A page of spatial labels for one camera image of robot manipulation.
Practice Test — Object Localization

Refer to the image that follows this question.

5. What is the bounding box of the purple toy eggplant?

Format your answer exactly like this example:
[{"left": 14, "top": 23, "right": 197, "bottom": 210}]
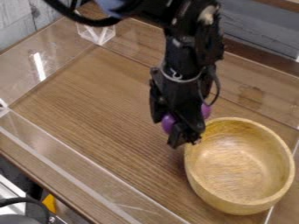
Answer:
[{"left": 161, "top": 105, "right": 210, "bottom": 134}]

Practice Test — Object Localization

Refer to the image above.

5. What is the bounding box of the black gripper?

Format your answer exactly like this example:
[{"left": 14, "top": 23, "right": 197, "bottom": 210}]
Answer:
[{"left": 149, "top": 66, "right": 220, "bottom": 149}]

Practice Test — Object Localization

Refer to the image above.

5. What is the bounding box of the light wooden bowl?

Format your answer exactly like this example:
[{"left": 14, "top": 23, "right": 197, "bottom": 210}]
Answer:
[{"left": 184, "top": 117, "right": 294, "bottom": 215}]

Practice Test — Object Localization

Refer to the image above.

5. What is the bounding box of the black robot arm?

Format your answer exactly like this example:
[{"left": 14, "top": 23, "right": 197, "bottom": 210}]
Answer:
[{"left": 94, "top": 0, "right": 224, "bottom": 148}]

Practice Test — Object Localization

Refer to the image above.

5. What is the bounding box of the clear acrylic corner bracket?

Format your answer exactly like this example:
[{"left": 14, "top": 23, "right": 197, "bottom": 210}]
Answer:
[{"left": 75, "top": 24, "right": 115, "bottom": 46}]

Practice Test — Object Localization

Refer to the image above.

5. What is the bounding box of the clear acrylic wall panel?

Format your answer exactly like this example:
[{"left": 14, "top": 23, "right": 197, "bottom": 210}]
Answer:
[{"left": 0, "top": 99, "right": 189, "bottom": 224}]

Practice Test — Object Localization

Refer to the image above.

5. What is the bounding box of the black cable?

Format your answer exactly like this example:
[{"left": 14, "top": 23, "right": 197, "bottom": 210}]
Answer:
[{"left": 41, "top": 0, "right": 126, "bottom": 28}]

